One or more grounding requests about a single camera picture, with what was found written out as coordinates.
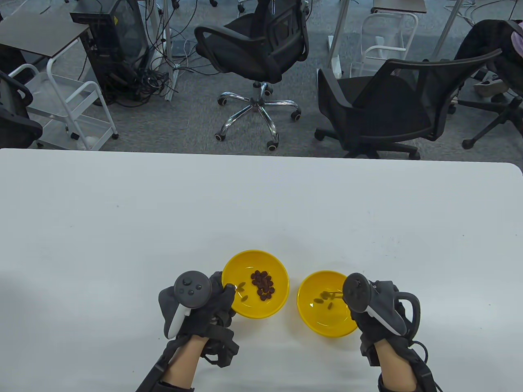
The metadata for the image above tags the black computer tower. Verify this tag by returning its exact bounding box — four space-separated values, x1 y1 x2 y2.
69 0 150 105

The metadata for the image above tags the black forearm strap unit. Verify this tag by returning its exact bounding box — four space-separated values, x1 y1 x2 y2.
405 339 444 392
135 337 182 392

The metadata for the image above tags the white table leg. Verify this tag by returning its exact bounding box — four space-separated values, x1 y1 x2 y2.
161 0 180 102
327 0 351 79
431 0 464 62

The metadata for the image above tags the pile of dark brown raisins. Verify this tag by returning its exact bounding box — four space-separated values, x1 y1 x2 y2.
250 269 276 301

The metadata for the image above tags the black office chair chrome base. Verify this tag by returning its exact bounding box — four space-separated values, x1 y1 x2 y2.
194 0 310 151

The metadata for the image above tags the black left forearm strap unit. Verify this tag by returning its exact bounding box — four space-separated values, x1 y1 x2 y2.
135 337 182 392

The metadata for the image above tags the dark grey side table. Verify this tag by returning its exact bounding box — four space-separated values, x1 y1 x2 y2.
371 0 427 14
0 11 91 58

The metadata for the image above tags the tangle of black cables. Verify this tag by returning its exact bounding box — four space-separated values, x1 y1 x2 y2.
102 61 178 107

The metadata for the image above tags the person's right forearm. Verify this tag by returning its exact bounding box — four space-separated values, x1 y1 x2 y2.
374 341 417 392

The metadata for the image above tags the person's left forearm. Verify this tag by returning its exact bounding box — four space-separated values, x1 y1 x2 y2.
161 335 209 392

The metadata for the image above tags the black mesh office chair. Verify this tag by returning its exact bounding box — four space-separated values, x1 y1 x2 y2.
315 49 502 160

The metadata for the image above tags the person's left hand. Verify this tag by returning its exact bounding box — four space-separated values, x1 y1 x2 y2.
179 272 238 339

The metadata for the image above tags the yellow plastic bowl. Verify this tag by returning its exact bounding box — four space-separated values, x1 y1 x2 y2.
222 250 290 319
297 270 360 338

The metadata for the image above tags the person's right hand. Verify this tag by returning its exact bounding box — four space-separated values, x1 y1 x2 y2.
351 280 421 367

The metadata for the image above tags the black right forearm strap unit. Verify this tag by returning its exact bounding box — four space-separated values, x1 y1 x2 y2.
405 339 444 392

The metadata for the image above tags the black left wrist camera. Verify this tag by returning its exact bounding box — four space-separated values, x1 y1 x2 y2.
202 325 240 367

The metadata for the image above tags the white utility cart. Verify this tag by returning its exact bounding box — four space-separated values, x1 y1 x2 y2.
351 12 418 79
8 57 120 151

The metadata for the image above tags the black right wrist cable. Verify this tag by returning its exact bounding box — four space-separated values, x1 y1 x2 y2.
409 341 429 364

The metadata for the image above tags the grey hand controller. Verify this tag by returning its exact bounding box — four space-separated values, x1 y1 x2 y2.
342 273 421 336
159 271 213 339

